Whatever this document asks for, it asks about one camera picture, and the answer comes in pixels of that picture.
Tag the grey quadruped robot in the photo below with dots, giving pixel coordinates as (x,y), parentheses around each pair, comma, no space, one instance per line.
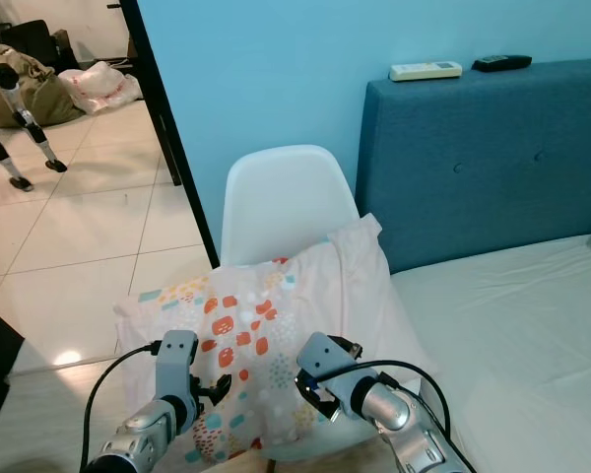
(12,108)

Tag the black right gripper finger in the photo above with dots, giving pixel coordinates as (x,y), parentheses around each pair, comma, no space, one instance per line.
(325,410)

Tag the white remote control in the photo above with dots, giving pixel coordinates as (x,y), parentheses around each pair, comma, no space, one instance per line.
(425,71)

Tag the olive fabric bag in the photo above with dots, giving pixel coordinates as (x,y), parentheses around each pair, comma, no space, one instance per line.
(54,99)

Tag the blue upholstered headboard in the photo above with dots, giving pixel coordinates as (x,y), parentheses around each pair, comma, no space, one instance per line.
(483,158)

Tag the white bed mattress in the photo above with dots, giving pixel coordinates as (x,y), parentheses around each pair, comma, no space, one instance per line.
(522,345)

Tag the white plastic bag red print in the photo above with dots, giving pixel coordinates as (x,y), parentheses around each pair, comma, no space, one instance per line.
(100,87)

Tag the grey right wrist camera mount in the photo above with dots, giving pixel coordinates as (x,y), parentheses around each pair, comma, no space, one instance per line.
(325,360)

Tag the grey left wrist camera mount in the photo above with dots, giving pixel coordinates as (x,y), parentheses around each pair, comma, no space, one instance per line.
(175,360)

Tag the black door frame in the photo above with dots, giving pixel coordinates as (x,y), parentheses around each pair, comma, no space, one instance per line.
(167,128)

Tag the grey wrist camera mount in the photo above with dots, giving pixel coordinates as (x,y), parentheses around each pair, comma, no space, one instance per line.
(175,360)
(325,360)

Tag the dark wooden table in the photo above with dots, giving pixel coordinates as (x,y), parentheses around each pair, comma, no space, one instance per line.
(133,39)

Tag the white plastic shell chair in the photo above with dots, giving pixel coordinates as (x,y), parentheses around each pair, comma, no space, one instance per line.
(281,202)

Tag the black bag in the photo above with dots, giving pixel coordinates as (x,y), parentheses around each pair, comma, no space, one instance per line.
(39,39)

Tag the black remote control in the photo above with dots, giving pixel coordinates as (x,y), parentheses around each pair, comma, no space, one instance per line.
(501,62)

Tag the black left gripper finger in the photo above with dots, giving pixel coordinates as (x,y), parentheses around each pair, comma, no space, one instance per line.
(221,386)

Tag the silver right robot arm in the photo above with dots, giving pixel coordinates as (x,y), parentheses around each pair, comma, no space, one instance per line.
(409,434)

